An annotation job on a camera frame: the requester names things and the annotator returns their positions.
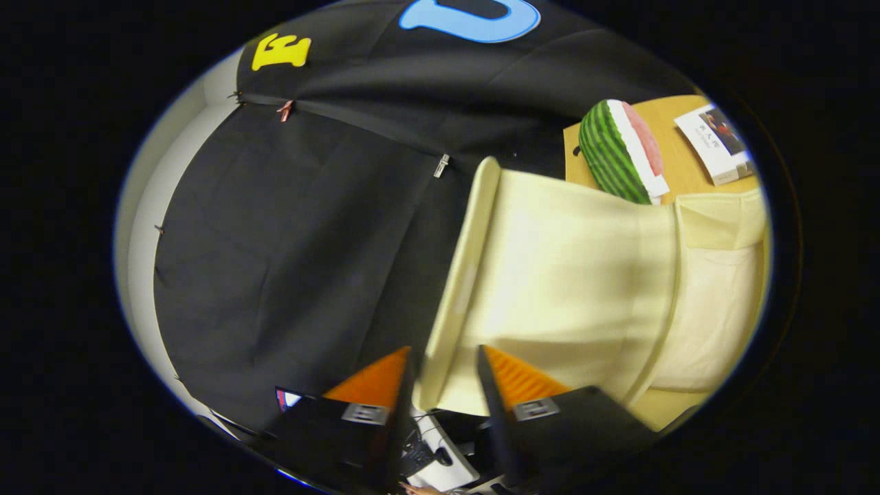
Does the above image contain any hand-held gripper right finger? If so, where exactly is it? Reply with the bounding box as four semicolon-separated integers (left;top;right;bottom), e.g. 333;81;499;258
476;345;661;489

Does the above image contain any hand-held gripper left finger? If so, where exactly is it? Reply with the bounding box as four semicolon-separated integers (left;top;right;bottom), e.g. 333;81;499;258
251;346;418;492

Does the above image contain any cream fabric storage box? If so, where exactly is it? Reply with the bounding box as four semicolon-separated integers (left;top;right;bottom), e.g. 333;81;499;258
412;157;769;432

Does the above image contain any black backdrop cloth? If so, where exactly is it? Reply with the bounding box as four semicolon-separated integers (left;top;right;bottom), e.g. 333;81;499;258
153;0;696;435

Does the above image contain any watermelon slice toy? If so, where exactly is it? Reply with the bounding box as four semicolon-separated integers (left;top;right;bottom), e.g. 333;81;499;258
579;100;671;206

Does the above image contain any white portrait cover book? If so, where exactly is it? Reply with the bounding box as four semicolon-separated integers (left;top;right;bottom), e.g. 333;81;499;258
674;103;757;186

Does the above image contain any white device with black cables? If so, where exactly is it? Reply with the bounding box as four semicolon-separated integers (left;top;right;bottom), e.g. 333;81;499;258
402;411;480;491

